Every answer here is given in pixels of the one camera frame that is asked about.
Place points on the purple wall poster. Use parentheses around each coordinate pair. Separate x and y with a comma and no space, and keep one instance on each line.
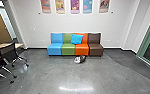
(75,6)

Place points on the cyan square cushion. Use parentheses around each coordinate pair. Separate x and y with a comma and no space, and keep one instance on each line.
(76,39)

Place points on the orange sofa seat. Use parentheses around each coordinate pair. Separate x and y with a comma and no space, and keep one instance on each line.
(82,49)

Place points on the green sofa seat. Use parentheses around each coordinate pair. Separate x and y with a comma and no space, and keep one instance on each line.
(68,48)

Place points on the yellow wall poster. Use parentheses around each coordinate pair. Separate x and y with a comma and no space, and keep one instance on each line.
(60,6)

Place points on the blue sofa seat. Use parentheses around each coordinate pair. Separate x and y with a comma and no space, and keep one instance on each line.
(55,46)

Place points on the salmon wall poster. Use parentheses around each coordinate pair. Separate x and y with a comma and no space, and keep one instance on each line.
(46,6)

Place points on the brown sofa seat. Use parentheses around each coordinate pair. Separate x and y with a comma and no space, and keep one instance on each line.
(95,46)

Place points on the peach wall poster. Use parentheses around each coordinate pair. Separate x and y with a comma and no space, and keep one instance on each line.
(104,5)

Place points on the light blue wall poster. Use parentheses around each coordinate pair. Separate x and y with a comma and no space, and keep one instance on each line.
(87,6)

